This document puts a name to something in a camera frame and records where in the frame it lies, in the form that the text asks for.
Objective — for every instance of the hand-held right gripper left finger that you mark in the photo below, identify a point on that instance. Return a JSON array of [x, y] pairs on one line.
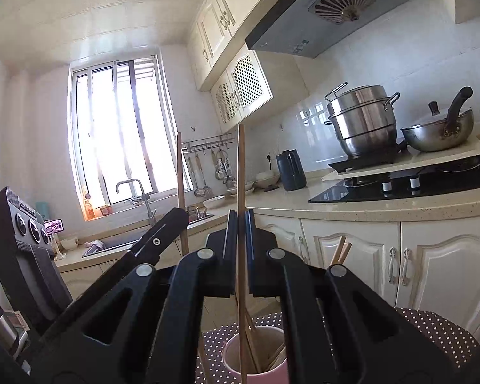
[[231, 256]]

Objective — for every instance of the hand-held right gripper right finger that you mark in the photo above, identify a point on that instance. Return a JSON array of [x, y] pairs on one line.
[[252, 256]]

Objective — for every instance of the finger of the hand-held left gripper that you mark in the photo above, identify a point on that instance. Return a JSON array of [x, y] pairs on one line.
[[164, 232]]

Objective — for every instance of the pink cup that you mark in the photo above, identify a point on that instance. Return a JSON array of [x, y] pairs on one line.
[[234, 356]]

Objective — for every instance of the chrome faucet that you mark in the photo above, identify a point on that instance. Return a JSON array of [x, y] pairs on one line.
[[148, 208]]

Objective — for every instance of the white phone stand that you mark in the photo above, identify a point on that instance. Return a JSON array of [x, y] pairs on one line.
[[58, 248]]

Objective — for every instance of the stainless sink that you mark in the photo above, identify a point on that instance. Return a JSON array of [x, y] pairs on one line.
[[116, 244]]

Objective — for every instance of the small white cup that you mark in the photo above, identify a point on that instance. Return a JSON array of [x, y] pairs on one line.
[[69, 243]]

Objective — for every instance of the hanging metal ladle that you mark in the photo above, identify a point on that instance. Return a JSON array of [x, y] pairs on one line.
[[202, 191]]

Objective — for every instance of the white bowl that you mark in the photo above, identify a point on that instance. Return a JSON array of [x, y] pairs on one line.
[[215, 201]]

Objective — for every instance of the smartphone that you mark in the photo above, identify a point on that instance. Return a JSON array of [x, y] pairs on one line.
[[56, 226]]

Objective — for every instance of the small jar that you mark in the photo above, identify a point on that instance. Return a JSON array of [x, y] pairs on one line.
[[105, 210]]

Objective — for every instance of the dish rag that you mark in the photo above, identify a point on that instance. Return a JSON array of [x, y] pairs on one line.
[[94, 244]]

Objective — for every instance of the stacked white bowls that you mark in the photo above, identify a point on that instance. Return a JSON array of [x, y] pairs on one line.
[[267, 180]]

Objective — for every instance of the orange bottle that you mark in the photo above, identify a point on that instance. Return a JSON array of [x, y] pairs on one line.
[[88, 208]]

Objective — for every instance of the hanging metal spatula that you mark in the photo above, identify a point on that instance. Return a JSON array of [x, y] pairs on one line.
[[222, 168]]

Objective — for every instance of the dark blue kettle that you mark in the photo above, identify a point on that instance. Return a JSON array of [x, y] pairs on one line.
[[291, 172]]

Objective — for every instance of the sliding window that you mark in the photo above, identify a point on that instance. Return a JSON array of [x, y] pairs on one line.
[[124, 136]]

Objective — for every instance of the black induction cooker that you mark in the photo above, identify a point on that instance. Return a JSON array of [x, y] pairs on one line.
[[364, 162]]

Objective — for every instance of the stainless steamer pot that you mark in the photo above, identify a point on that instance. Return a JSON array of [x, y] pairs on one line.
[[362, 124]]

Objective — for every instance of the cream base cabinets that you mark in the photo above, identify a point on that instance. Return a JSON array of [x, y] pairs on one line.
[[444, 272]]

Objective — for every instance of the brown polka dot tablecloth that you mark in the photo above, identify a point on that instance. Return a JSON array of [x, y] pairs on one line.
[[436, 336]]

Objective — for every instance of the black glass gas stove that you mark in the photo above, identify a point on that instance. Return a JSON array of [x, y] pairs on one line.
[[444, 186]]

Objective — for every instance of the beige stone board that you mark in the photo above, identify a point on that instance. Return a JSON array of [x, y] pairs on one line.
[[444, 158]]

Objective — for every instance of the cream upper cabinets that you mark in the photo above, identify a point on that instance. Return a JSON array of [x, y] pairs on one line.
[[224, 16]]

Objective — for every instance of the grey range hood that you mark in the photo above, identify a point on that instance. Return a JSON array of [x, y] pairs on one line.
[[324, 20]]

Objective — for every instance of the metal utensil rail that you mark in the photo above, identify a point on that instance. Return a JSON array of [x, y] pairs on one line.
[[208, 142]]

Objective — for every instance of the wall outlet with plug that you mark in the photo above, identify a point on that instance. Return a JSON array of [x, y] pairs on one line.
[[268, 156]]

